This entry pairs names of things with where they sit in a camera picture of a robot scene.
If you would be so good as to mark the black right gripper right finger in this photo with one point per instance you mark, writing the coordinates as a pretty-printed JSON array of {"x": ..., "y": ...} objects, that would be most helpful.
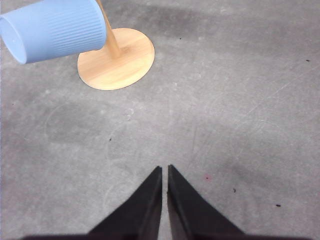
[{"x": 192, "y": 218}]

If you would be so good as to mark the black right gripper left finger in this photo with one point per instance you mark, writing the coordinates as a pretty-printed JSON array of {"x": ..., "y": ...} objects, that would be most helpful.
[{"x": 137, "y": 218}]

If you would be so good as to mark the blue ribbed cup front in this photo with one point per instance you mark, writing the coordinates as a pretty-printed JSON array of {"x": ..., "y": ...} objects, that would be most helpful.
[{"x": 50, "y": 29}]

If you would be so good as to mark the wooden mug tree stand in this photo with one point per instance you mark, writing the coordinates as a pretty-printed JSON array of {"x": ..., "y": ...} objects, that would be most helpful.
[{"x": 126, "y": 59}]

